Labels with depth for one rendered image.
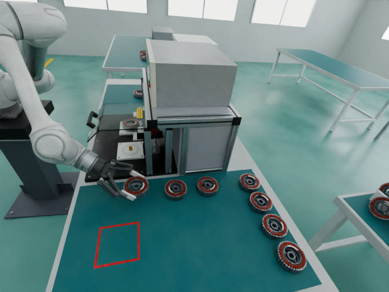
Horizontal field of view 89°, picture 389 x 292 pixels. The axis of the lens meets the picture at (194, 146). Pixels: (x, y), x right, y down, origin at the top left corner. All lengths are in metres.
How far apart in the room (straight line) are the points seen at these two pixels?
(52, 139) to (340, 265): 2.06
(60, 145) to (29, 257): 1.31
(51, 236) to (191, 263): 1.33
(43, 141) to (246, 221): 0.85
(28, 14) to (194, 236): 1.12
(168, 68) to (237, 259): 0.82
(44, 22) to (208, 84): 0.73
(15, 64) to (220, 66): 0.80
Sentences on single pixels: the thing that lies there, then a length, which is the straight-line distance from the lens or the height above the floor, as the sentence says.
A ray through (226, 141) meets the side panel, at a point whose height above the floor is 0.96.
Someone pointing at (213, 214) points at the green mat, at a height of 0.75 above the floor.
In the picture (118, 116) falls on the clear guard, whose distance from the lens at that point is 1.01.
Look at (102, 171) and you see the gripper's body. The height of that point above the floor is 0.92.
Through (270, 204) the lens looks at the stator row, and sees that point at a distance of 1.07.
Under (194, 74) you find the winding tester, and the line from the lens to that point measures 0.93.
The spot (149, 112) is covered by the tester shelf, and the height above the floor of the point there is 1.11.
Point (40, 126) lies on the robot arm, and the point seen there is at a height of 1.18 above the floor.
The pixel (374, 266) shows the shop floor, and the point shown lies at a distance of 2.31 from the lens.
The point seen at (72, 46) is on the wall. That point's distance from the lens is 6.05.
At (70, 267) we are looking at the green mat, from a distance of 0.94.
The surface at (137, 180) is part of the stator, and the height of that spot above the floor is 0.84.
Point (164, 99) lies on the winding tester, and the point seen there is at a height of 1.15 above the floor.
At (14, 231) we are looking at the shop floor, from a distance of 2.13.
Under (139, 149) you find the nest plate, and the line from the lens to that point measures 1.24.
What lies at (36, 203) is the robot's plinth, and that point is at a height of 0.02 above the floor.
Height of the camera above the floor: 1.57
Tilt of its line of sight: 38 degrees down
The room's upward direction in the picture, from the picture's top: 7 degrees clockwise
